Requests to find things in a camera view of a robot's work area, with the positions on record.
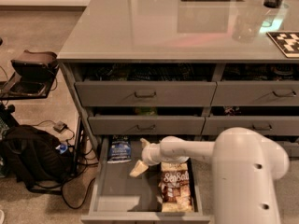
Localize brown sea salt chip bag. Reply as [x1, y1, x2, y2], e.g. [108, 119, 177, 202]
[161, 162, 188, 172]
[160, 170, 193, 212]

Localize grey drawer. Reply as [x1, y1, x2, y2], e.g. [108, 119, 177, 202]
[75, 81, 216, 107]
[211, 81, 299, 106]
[88, 115, 205, 135]
[202, 116, 299, 136]
[278, 141, 299, 159]

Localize top left grey drawer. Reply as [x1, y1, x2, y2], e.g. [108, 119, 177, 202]
[75, 81, 216, 107]

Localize middle right grey drawer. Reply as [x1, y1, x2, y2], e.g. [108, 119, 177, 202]
[202, 116, 299, 136]

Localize brown sea salt chip bag front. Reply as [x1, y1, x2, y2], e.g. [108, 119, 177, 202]
[160, 170, 193, 212]

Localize brown sea salt chip bag rear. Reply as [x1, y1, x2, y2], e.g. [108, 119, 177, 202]
[161, 162, 188, 172]

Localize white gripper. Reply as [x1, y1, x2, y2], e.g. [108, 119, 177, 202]
[130, 138, 162, 177]

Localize black power adapter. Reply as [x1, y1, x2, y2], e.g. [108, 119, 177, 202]
[53, 121, 67, 133]

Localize black floor cable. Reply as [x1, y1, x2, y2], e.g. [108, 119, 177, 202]
[60, 177, 96, 210]

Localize top right grey drawer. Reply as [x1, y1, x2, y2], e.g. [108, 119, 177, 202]
[211, 81, 299, 106]

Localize grey drawer cabinet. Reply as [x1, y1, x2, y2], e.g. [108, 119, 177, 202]
[59, 0, 299, 224]

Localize black backpack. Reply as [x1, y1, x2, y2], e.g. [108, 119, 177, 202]
[0, 125, 72, 189]

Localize checkered marker board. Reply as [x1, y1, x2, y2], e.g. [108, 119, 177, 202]
[267, 31, 299, 58]

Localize blue chip bag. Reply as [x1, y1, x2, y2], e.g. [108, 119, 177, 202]
[107, 135, 132, 163]

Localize bottom right grey drawer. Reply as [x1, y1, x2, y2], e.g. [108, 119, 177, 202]
[278, 141, 299, 159]

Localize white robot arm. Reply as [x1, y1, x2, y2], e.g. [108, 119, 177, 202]
[130, 127, 290, 224]

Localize open bottom left drawer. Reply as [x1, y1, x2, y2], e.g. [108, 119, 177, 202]
[81, 138, 211, 224]

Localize middle left grey drawer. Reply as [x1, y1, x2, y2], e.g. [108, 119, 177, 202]
[88, 115, 205, 135]

